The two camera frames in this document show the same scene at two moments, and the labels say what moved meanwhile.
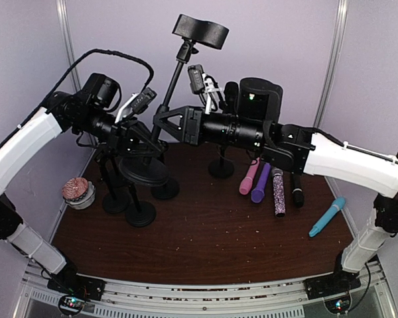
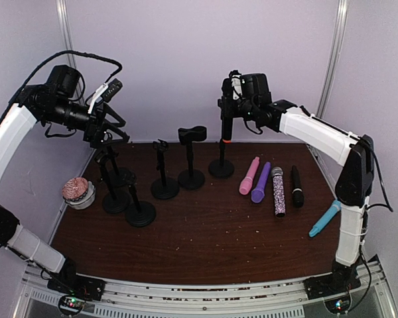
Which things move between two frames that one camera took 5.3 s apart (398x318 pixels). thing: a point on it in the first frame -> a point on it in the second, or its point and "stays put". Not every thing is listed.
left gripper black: [125, 139] -> [94, 134]
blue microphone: [337, 205] stays put
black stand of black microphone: [140, 213] stays put
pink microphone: [245, 185] stays put
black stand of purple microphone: [168, 190] stays put
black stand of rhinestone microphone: [151, 167] -> [191, 179]
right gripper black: [192, 130] -> [225, 103]
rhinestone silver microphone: [279, 193] stays put
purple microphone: [258, 193] stays put
